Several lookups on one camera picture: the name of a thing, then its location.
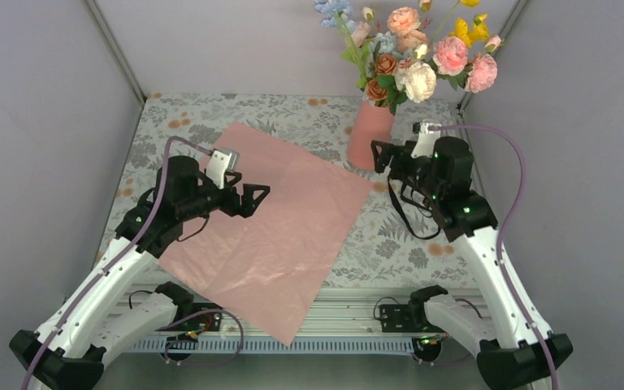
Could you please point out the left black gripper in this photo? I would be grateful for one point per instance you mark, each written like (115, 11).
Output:
(246, 207)

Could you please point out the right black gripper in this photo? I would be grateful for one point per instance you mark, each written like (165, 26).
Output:
(400, 151)

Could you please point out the pink cylindrical vase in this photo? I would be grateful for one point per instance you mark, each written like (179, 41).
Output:
(372, 123)

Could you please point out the orange red flower stem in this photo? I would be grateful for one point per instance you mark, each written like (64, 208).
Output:
(381, 85)

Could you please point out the purple pink wrapping paper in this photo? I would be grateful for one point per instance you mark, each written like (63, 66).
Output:
(268, 269)

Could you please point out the bright pink rose flower stem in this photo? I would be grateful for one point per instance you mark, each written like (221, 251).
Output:
(451, 61)

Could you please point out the yellow flower stem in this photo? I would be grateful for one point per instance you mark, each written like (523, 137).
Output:
(469, 32)

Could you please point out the white rose flower stem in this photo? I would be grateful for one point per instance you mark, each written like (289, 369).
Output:
(415, 79)

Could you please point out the light blue peony flower stem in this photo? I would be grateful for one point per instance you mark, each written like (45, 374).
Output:
(377, 54)

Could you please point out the peach rose flower stem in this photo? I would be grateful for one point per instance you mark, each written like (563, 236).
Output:
(405, 24)

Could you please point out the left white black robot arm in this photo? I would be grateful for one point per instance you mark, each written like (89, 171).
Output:
(182, 192)

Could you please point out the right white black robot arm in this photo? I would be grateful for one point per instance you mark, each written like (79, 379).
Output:
(514, 346)

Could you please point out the floral patterned table mat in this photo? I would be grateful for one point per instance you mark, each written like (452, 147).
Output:
(383, 250)

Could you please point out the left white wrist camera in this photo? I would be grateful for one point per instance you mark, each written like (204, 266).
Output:
(221, 161)

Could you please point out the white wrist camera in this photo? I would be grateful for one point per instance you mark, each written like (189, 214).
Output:
(428, 134)
(221, 161)

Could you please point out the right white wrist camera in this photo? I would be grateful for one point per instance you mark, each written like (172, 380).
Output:
(428, 134)

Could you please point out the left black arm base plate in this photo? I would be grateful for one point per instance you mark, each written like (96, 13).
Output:
(204, 323)

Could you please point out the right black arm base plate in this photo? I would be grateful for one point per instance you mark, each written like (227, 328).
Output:
(395, 318)

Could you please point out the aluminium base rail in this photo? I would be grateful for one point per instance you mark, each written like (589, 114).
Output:
(331, 327)

